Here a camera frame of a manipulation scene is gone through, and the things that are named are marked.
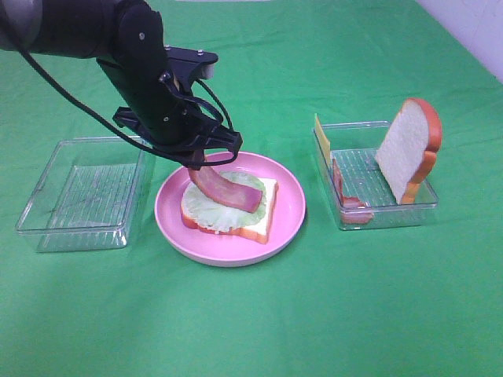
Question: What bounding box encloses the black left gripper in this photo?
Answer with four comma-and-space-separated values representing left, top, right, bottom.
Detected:
97, 59, 243, 169

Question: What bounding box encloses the pink bacon strip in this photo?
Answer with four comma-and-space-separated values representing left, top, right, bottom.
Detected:
189, 167, 263, 213

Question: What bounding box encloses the green lettuce leaf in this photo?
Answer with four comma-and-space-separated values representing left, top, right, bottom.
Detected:
183, 170, 269, 232

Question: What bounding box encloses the white toast bread slice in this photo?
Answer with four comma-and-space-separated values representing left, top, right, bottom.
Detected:
179, 177, 280, 245

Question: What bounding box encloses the wavy bacon strip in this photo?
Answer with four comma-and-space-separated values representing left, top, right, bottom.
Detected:
332, 157, 373, 225

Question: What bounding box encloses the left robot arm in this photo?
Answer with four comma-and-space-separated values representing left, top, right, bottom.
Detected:
1, 1, 243, 169

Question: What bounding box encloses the clear left plastic container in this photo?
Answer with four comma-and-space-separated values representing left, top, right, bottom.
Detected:
16, 137, 155, 253

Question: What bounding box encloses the clear plastic container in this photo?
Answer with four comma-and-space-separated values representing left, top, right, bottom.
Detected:
16, 137, 155, 253
313, 121, 438, 230

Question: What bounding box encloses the pink round plate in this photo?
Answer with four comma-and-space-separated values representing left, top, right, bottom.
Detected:
155, 152, 307, 267

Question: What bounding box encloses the yellow cheese slice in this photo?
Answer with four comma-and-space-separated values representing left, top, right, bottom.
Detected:
314, 113, 332, 166

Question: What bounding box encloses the clear right plastic container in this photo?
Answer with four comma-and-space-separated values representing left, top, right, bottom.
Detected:
313, 121, 438, 230

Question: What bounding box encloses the upright toast bread slice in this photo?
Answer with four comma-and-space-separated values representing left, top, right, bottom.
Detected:
375, 97, 442, 204

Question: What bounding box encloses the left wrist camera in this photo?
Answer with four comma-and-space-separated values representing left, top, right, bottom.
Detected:
164, 46, 218, 81

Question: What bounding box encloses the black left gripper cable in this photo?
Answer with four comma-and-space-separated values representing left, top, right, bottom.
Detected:
0, 11, 239, 170

